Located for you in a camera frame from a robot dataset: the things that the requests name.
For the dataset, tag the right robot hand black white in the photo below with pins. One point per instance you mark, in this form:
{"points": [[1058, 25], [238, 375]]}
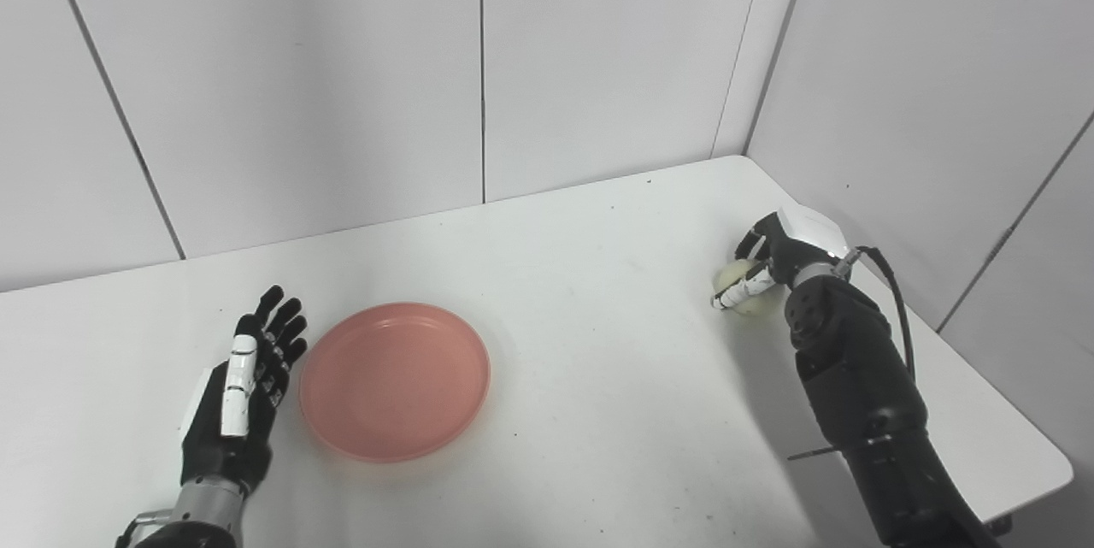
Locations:
{"points": [[782, 253]]}

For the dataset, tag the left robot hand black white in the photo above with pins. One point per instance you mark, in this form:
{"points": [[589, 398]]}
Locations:
{"points": [[235, 411]]}

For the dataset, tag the white steamed bun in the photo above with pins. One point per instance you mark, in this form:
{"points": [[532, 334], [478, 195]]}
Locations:
{"points": [[752, 296]]}

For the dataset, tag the pink round plate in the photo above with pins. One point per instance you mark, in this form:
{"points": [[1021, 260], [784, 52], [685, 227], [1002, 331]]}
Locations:
{"points": [[394, 381]]}

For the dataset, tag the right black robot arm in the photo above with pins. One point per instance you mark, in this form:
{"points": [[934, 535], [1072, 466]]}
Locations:
{"points": [[872, 411]]}

